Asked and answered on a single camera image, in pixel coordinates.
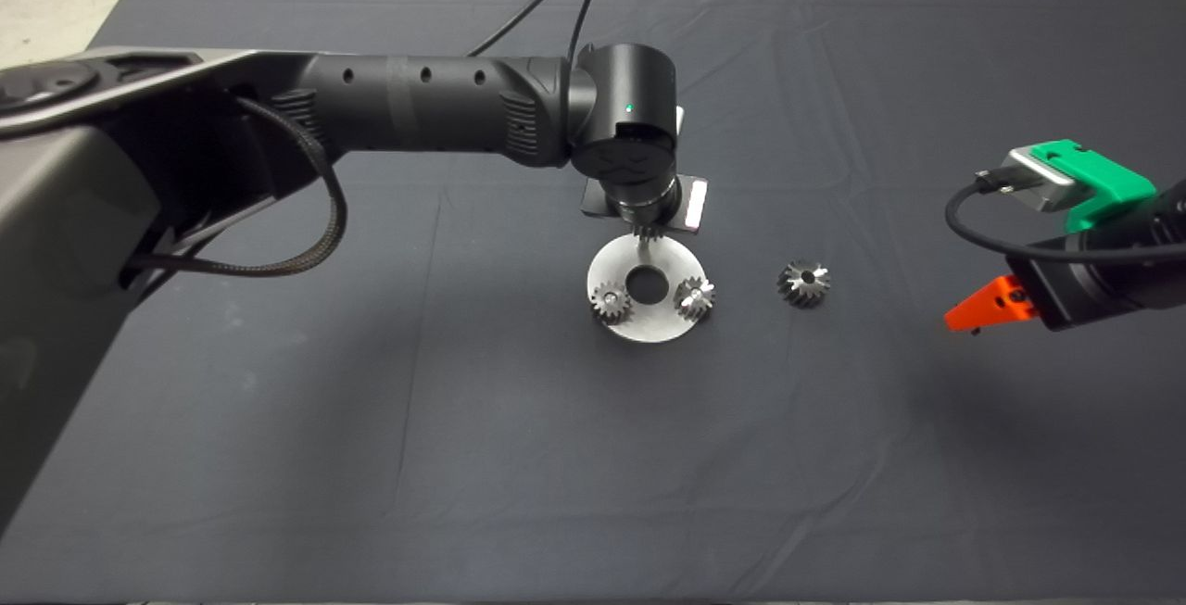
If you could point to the dark grey table cloth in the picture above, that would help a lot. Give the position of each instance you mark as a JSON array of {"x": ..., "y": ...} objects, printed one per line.
[{"x": 649, "y": 447}]

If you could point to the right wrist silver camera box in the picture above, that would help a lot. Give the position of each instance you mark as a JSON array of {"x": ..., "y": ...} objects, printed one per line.
[{"x": 1033, "y": 179}]

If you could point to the large steel bevel gear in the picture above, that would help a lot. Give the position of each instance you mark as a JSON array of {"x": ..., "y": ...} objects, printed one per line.
[{"x": 804, "y": 292}]

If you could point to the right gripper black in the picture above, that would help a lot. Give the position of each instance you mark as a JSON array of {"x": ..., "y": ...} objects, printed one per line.
[{"x": 1093, "y": 285}]

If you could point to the round metal plate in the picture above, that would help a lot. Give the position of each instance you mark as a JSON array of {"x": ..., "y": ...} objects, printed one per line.
[{"x": 649, "y": 322}]

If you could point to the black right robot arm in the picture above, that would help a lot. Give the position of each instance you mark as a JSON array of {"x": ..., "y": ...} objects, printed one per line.
[{"x": 1169, "y": 234}]

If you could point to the small steel gear on pin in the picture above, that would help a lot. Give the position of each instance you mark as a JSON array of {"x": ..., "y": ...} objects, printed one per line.
[
  {"x": 607, "y": 304},
  {"x": 693, "y": 301}
]

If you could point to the small steel gear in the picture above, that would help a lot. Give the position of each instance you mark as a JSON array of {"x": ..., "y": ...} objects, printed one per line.
[
  {"x": 649, "y": 234},
  {"x": 607, "y": 304},
  {"x": 693, "y": 301}
]

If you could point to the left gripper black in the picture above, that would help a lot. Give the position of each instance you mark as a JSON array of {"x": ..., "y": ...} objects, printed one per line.
[{"x": 693, "y": 207}]

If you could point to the right wrist green camera mount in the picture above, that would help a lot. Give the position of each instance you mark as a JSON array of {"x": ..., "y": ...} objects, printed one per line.
[{"x": 1103, "y": 183}]

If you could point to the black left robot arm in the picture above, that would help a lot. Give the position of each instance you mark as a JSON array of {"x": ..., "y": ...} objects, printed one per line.
[{"x": 417, "y": 109}]

